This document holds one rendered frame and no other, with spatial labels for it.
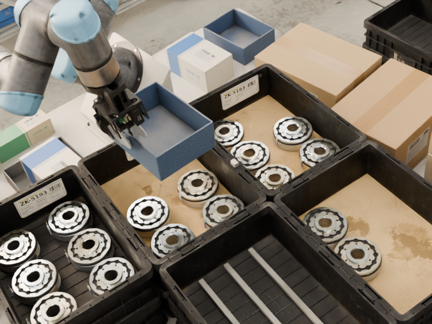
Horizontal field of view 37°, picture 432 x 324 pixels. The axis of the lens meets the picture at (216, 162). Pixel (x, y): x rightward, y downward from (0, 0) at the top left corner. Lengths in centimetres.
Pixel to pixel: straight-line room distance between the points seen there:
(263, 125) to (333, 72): 27
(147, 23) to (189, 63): 171
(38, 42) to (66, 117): 95
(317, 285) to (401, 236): 23
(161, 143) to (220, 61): 71
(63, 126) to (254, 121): 65
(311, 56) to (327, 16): 173
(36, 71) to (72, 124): 90
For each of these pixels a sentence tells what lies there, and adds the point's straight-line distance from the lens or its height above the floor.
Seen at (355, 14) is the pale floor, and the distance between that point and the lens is 367.
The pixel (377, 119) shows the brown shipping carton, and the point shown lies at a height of 86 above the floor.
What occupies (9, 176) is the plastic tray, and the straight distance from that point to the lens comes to 198.
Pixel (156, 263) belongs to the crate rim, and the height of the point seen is 93.
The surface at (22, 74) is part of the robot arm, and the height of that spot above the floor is 135.
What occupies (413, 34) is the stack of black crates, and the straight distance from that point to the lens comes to 269.
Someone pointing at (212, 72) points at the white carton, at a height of 77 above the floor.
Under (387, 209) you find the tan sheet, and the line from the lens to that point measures 157.
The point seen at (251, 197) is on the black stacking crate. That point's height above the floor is 90.
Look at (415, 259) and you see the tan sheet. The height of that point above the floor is 83.
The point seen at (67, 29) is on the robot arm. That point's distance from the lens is 110.
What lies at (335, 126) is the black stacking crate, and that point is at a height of 90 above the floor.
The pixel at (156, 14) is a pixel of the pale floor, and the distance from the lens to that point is 383.
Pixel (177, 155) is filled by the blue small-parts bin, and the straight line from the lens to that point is 132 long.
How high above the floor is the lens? 203
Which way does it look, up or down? 46 degrees down
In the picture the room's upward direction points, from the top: 9 degrees counter-clockwise
